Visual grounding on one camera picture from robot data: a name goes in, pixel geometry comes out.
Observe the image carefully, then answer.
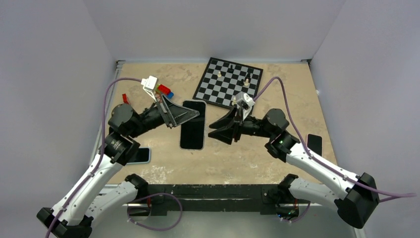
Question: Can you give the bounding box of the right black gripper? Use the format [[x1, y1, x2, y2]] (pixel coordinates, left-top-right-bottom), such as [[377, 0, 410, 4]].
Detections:
[[208, 104, 274, 144]]

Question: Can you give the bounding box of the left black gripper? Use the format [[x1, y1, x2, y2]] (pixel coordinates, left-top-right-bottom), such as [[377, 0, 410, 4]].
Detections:
[[128, 93, 199, 138]]

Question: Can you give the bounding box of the black phone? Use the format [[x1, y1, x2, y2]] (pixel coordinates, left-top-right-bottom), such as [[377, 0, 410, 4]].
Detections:
[[180, 100, 206, 150]]

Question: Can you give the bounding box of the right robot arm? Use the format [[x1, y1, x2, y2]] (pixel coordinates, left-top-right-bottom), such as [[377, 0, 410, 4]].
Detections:
[[209, 107, 379, 229]]

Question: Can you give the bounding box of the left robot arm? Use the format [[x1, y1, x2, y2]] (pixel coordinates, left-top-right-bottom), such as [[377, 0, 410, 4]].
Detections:
[[37, 96, 200, 238]]

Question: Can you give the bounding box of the phone in pink case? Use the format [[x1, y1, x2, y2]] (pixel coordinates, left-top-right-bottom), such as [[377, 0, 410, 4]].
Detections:
[[307, 133, 323, 156]]

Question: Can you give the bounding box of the colourful toy brick car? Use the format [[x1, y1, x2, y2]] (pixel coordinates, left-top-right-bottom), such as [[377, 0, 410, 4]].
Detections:
[[156, 84, 174, 99]]

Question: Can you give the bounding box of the black grey chessboard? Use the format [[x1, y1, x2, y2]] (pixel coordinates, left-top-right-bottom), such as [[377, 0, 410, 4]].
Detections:
[[193, 57, 263, 108]]

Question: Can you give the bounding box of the red toy brick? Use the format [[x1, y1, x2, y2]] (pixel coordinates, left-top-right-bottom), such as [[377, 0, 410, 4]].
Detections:
[[122, 94, 130, 104]]

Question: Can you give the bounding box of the black chess piece right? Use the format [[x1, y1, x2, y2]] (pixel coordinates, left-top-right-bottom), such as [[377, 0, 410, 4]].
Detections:
[[240, 73, 251, 87]]

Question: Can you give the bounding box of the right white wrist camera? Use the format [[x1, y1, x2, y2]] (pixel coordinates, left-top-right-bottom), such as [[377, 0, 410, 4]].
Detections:
[[233, 92, 255, 114]]

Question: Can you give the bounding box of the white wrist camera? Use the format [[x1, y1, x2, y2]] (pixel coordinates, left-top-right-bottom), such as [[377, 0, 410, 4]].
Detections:
[[233, 92, 255, 114], [141, 75, 158, 101]]

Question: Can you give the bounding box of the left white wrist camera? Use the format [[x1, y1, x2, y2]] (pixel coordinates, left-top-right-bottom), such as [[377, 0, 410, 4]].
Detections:
[[141, 75, 158, 101]]

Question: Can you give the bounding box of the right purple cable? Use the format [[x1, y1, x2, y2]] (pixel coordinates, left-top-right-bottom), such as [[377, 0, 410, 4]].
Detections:
[[253, 76, 418, 199]]

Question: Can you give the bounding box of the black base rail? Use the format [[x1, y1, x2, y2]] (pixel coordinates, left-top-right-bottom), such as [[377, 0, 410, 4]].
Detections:
[[130, 184, 300, 220]]

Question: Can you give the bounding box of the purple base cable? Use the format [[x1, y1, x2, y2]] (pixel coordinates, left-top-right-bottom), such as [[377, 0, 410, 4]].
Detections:
[[127, 192, 184, 232]]

